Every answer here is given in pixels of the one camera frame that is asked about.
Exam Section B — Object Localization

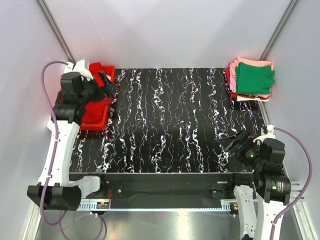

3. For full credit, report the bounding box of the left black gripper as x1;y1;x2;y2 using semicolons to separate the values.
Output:
79;70;118;105

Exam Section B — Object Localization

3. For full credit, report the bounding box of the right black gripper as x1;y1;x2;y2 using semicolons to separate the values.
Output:
218;128;265;169

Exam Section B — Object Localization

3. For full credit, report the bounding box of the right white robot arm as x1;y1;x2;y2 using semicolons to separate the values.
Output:
225;125;292;240

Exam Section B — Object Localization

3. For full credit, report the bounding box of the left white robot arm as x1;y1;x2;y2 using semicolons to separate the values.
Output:
27;59;118;211

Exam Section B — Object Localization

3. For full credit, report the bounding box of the red plastic bin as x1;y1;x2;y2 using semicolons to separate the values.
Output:
80;62;116;131

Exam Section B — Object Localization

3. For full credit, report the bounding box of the white folded t-shirt bottom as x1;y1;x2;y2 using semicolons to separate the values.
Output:
236;94;270;102

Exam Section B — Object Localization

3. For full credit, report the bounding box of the green folded t-shirt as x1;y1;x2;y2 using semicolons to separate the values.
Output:
235;62;275;95

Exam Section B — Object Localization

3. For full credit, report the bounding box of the pink folded t-shirt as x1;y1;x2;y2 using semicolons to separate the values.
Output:
228;57;274;92

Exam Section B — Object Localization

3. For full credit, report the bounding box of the slotted cable duct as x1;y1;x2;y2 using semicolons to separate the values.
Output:
76;199;231;213

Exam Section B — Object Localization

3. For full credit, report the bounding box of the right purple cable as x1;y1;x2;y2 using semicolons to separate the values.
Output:
271;126;313;240

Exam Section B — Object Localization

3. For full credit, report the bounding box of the purple cable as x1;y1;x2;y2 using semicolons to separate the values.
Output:
271;126;313;240
39;60;108;240

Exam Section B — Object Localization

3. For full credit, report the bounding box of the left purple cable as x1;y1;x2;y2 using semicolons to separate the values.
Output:
39;60;108;240

